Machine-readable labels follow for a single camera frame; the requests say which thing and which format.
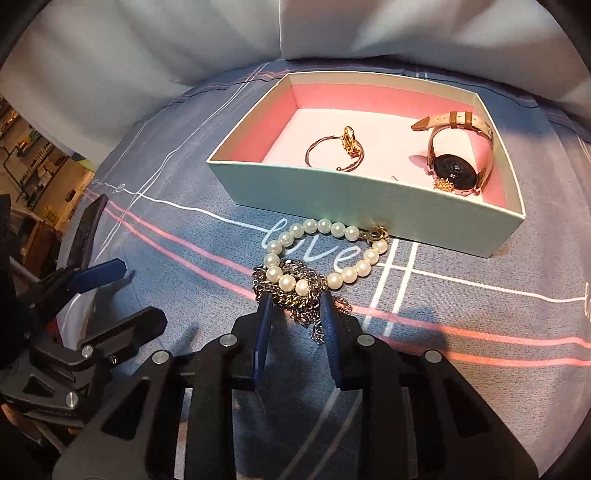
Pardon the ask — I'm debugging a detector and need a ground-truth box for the thin gold bangle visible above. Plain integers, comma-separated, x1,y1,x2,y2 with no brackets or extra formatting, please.
305,126,366,173

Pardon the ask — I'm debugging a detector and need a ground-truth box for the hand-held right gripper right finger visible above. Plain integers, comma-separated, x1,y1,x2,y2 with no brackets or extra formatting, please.
318,292,541,480

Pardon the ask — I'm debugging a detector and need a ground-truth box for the black smartphone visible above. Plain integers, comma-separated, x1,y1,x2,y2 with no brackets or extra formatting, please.
69,194,110,273

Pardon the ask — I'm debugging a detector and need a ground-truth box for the silver chain bracelet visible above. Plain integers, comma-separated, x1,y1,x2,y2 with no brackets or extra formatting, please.
252,260,357,345

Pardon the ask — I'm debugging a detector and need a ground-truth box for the pale green box pink lining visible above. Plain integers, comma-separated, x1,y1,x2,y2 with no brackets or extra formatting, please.
205,71,527,259

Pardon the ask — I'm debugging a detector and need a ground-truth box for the rose gold wristwatch beige strap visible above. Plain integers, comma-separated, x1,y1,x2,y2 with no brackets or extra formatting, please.
411,110,496,195

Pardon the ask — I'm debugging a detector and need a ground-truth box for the white pearl bracelet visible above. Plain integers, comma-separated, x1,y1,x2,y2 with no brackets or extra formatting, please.
263,218,389,297

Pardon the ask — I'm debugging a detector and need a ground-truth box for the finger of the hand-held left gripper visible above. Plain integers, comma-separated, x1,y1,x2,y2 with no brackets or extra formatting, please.
4,307,168,421
30,260,128,320

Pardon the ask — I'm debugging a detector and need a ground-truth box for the white quilt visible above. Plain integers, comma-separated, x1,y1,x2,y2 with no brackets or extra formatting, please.
0,0,283,160

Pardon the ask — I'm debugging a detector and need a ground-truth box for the background shelf with goods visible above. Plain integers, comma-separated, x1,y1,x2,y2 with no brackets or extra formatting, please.
0,97,98,232

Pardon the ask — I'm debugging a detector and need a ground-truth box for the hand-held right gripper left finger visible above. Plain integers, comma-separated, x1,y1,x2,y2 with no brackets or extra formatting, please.
51,293,273,480

